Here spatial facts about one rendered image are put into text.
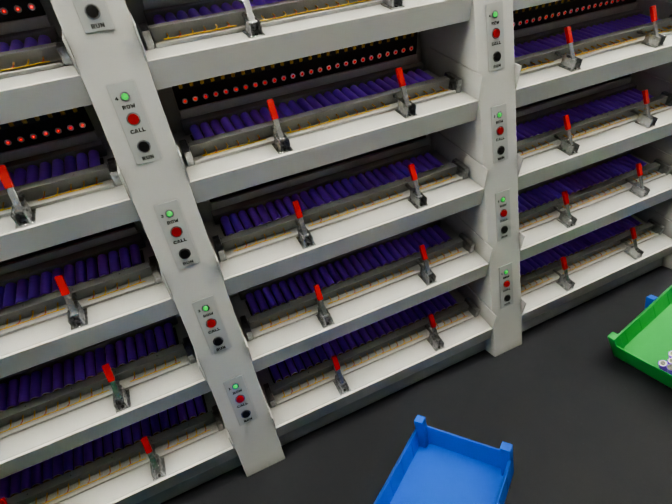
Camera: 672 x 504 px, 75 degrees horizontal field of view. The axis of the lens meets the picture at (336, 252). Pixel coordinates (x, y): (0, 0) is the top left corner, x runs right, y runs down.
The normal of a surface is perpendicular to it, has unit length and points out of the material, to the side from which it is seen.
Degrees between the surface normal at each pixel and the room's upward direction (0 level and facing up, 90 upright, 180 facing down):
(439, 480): 0
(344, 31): 111
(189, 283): 90
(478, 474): 0
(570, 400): 0
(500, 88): 90
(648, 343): 21
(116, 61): 90
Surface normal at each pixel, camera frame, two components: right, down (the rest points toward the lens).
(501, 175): 0.37, 0.32
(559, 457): -0.20, -0.89
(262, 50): 0.42, 0.61
